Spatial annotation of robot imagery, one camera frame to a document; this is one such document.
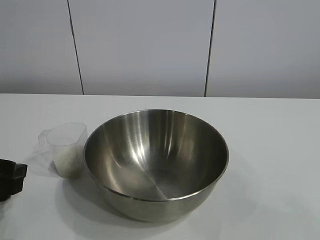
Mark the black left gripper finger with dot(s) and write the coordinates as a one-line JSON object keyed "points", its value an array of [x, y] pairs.
{"points": [[15, 171], [11, 188]]}

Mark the stainless steel mixing bowl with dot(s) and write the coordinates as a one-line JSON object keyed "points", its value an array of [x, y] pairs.
{"points": [[155, 150]]}

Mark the clear plastic measuring cup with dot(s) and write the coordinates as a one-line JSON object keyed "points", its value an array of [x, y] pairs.
{"points": [[67, 133]]}

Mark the white rice grains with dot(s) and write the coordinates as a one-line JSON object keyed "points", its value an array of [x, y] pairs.
{"points": [[68, 162]]}

